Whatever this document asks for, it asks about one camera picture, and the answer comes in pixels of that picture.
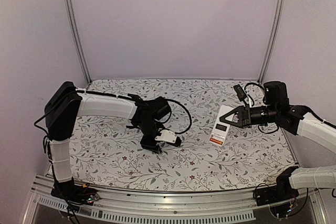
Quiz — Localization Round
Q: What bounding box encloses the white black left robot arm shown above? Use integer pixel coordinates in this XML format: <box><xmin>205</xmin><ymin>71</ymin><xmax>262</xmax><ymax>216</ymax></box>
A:
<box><xmin>34</xmin><ymin>81</ymin><xmax>187</xmax><ymax>200</ymax></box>

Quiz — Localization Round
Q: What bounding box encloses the right aluminium frame post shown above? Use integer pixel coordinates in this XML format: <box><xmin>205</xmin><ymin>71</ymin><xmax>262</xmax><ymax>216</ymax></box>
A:
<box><xmin>257</xmin><ymin>0</ymin><xmax>285</xmax><ymax>83</ymax></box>

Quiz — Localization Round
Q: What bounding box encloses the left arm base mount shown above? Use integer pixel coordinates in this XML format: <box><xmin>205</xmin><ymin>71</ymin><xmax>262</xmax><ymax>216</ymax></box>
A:
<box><xmin>51</xmin><ymin>180</ymin><xmax>100</xmax><ymax>205</ymax></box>

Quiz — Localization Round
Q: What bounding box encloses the aluminium frame post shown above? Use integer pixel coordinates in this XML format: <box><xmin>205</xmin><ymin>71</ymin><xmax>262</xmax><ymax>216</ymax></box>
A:
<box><xmin>257</xmin><ymin>0</ymin><xmax>285</xmax><ymax>83</ymax></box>
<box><xmin>64</xmin><ymin>0</ymin><xmax>92</xmax><ymax>84</ymax></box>

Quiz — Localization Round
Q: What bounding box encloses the left aluminium frame post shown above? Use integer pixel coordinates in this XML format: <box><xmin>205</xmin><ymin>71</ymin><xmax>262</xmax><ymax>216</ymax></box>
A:
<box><xmin>64</xmin><ymin>0</ymin><xmax>92</xmax><ymax>84</ymax></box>

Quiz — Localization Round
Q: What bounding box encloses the aluminium front rail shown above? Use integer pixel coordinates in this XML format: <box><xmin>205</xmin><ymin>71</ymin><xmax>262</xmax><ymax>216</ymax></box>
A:
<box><xmin>23</xmin><ymin>175</ymin><xmax>331</xmax><ymax>223</ymax></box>

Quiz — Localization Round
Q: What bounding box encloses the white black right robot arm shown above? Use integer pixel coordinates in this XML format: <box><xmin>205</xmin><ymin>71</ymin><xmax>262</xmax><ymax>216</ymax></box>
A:
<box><xmin>219</xmin><ymin>81</ymin><xmax>335</xmax><ymax>201</ymax></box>

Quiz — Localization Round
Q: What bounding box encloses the white remote control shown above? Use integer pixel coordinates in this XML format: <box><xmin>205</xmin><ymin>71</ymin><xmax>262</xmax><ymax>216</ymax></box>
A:
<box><xmin>209</xmin><ymin>115</ymin><xmax>230</xmax><ymax>146</ymax></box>

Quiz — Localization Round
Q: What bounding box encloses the floral patterned table mat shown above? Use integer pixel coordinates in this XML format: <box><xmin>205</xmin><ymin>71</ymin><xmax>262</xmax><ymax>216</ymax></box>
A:
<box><xmin>51</xmin><ymin>78</ymin><xmax>298</xmax><ymax>192</ymax></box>

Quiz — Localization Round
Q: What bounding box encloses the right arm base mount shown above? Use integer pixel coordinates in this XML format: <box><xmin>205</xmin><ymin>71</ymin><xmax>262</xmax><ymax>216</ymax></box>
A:
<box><xmin>253</xmin><ymin>183</ymin><xmax>299</xmax><ymax>206</ymax></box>

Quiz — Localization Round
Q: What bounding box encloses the orange AAA battery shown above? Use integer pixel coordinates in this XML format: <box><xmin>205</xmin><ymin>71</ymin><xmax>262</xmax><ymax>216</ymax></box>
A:
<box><xmin>210</xmin><ymin>139</ymin><xmax>223</xmax><ymax>146</ymax></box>

